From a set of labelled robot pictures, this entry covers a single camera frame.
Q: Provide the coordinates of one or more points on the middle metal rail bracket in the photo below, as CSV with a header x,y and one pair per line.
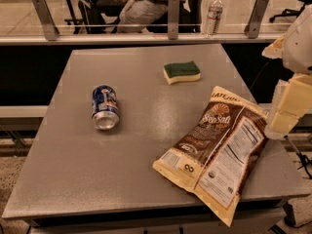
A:
x,y
173,19

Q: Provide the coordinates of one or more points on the metal rail bracket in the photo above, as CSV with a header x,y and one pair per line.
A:
x,y
173,19
50,30
252,28

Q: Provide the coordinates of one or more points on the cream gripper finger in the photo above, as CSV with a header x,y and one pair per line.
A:
x,y
275,49
291,100

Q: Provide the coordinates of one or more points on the seated person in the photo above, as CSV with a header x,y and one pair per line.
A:
x,y
137,14

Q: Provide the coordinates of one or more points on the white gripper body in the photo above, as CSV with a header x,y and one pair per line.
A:
x,y
299,46

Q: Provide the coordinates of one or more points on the right metal rail bracket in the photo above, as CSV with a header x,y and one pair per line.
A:
x,y
252,28

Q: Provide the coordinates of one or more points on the clear plastic water bottle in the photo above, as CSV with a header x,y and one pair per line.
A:
x,y
213,17

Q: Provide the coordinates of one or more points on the blue pepsi can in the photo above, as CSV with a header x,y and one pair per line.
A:
x,y
105,110

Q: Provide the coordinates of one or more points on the glass barrier panel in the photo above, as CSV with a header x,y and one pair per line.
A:
x,y
19,18

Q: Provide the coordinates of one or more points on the sea salt chips bag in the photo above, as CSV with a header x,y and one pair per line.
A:
x,y
214,160

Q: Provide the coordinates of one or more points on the left metal rail bracket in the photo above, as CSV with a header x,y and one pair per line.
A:
x,y
50,30

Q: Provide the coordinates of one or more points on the green yellow sponge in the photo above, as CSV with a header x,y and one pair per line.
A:
x,y
182,72

